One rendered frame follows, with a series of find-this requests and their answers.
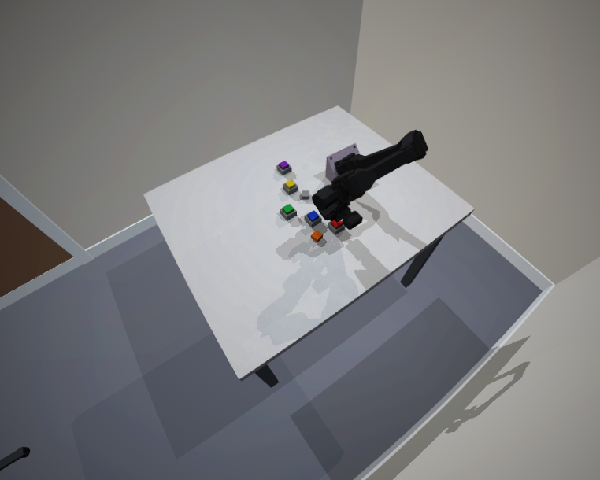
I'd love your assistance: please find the green button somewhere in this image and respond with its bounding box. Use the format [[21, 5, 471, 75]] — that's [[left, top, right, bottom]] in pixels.
[[280, 204, 297, 221]]

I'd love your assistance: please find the yellow button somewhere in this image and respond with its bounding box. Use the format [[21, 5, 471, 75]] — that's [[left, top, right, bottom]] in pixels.
[[283, 179, 298, 195]]

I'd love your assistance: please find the red push button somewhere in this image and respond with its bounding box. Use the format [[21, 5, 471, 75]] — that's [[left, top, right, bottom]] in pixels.
[[328, 220, 346, 235]]

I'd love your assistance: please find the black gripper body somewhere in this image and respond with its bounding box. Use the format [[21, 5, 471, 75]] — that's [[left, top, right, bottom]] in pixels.
[[336, 199, 362, 230]]

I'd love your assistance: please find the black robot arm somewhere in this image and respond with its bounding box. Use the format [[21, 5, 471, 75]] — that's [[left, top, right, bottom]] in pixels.
[[312, 130, 428, 221]]

